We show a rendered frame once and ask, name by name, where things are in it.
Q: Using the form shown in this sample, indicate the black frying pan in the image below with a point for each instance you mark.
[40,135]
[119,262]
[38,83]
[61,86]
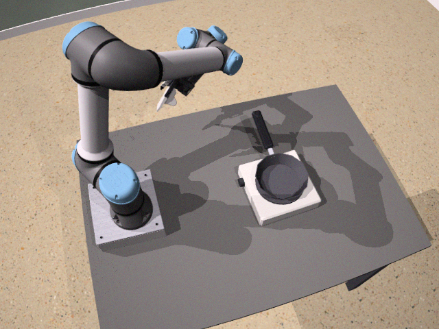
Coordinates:
[279,175]

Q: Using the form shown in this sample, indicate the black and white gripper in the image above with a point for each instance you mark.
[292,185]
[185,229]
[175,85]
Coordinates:
[183,85]

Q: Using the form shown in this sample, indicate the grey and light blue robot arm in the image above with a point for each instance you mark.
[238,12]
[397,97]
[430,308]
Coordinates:
[101,61]

